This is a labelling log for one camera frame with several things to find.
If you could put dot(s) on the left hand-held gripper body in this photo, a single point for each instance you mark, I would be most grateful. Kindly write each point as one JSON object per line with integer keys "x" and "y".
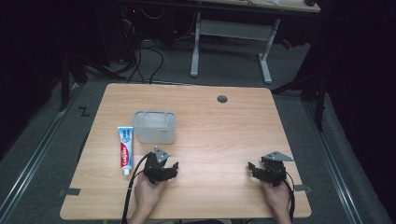
{"x": 155, "y": 169}

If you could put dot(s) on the white-legged wooden desk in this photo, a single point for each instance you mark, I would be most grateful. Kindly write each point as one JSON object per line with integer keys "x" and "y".
{"x": 232, "y": 29}

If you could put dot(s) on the dark computer case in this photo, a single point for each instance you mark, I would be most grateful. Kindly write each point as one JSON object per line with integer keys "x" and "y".
{"x": 127, "y": 31}

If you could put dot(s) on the translucent white plastic container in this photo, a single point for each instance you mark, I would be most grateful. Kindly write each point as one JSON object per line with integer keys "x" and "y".
{"x": 154, "y": 129}

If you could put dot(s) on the black zigzag floor tape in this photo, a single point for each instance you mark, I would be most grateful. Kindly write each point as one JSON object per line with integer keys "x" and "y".
{"x": 83, "y": 111}

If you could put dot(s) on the small red object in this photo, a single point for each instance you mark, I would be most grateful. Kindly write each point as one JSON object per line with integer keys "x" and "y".
{"x": 287, "y": 43}

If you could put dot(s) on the black metal stand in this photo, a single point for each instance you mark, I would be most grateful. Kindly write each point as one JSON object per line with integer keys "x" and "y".
{"x": 319, "y": 99}
{"x": 65, "y": 84}

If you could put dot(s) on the person's right hand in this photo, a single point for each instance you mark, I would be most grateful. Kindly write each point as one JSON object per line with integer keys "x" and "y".
{"x": 278, "y": 197}

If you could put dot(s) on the metal floor rail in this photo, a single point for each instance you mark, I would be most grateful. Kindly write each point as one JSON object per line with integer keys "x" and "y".
{"x": 334, "y": 165}
{"x": 31, "y": 163}

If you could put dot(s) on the grey tape piece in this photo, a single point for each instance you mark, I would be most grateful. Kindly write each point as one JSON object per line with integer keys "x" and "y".
{"x": 302, "y": 188}
{"x": 72, "y": 191}

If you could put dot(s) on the blue and red toothpaste tube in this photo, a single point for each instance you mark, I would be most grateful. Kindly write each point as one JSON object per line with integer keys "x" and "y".
{"x": 126, "y": 149}

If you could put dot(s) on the person's left hand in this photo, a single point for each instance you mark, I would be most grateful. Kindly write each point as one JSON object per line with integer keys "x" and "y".
{"x": 148, "y": 194}

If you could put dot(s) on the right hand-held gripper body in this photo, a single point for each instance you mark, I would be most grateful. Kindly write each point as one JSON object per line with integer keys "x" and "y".
{"x": 275, "y": 171}

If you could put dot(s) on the round dark table grommet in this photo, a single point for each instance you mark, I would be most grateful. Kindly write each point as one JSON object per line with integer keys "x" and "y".
{"x": 222, "y": 99}

